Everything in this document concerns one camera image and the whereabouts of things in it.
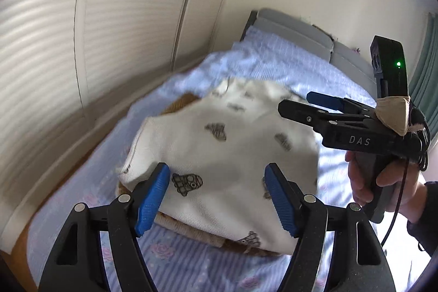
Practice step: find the grey-green curtain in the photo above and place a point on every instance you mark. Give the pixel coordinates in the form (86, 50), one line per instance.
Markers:
(426, 66)

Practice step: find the wooden bed frame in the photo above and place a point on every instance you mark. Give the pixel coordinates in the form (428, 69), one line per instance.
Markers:
(17, 261)

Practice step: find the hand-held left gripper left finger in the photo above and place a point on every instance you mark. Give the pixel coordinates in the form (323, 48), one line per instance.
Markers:
(154, 196)

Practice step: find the white printed polo shirt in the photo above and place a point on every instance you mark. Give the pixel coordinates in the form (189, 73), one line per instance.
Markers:
(222, 148)

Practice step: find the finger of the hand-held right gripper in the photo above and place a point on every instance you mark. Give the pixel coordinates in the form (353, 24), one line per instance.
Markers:
(325, 98)
(308, 117)

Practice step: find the white panelled wardrobe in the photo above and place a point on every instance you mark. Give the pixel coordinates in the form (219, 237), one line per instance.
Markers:
(119, 4)

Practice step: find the person's right forearm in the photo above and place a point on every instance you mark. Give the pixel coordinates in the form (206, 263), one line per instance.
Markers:
(424, 216)

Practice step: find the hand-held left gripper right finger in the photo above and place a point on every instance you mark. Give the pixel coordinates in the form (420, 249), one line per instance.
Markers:
(279, 199)

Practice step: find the person's right hand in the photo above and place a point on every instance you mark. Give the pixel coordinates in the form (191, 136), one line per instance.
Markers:
(407, 182)

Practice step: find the blue floral bed sheet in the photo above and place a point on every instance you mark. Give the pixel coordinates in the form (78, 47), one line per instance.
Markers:
(191, 268)

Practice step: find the grey padded headboard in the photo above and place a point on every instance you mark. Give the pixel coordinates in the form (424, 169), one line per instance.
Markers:
(294, 28)

